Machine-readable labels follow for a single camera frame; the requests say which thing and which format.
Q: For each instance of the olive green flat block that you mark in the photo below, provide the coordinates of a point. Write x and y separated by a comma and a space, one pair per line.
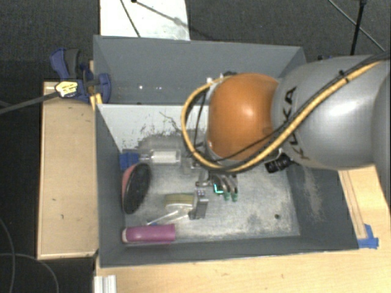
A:
179, 198

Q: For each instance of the pale wood board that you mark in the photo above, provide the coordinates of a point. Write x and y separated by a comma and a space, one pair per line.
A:
68, 169

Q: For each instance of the purple cylinder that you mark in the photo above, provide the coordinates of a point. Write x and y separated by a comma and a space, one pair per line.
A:
149, 233

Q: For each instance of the black cylinder on white bracket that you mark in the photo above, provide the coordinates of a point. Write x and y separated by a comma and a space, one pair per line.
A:
277, 164

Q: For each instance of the pink and black oval brush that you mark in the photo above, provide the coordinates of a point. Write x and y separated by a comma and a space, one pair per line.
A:
136, 188

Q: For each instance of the grey metal bin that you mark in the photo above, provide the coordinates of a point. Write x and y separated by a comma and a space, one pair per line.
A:
146, 69

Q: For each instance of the clear bottle with blue cap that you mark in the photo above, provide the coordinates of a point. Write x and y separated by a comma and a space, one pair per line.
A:
162, 157

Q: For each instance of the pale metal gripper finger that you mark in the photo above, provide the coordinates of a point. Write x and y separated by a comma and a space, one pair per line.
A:
203, 207

